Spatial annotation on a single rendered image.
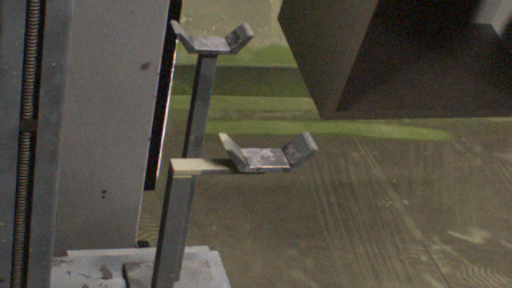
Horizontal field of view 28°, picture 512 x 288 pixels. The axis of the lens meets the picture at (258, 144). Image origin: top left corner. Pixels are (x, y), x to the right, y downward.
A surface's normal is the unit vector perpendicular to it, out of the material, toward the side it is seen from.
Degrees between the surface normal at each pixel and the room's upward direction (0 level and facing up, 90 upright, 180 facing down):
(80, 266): 0
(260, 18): 57
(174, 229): 90
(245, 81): 90
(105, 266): 0
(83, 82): 90
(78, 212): 90
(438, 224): 0
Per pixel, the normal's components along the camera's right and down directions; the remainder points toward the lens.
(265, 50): 0.32, 0.01
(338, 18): -0.94, 0.03
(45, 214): 0.26, 0.55
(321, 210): 0.17, -0.84
